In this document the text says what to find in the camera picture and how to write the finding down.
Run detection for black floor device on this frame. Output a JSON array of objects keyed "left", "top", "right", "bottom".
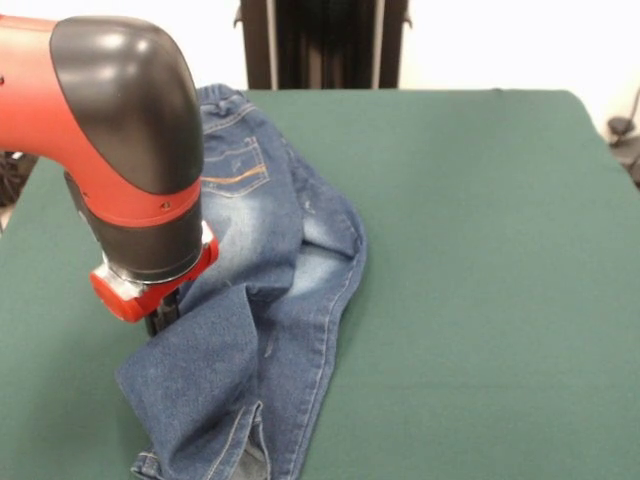
[{"left": 606, "top": 115, "right": 640, "bottom": 189}]

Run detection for blue denim jeans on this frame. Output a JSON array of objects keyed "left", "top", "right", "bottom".
[{"left": 115, "top": 83, "right": 369, "bottom": 480}]

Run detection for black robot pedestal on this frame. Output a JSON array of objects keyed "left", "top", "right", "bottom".
[{"left": 232, "top": 0, "right": 415, "bottom": 90}]

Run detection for dark green table cloth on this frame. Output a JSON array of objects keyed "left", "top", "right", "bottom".
[{"left": 0, "top": 88, "right": 640, "bottom": 480}]

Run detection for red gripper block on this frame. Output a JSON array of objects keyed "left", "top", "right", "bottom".
[{"left": 88, "top": 222, "right": 220, "bottom": 337}]

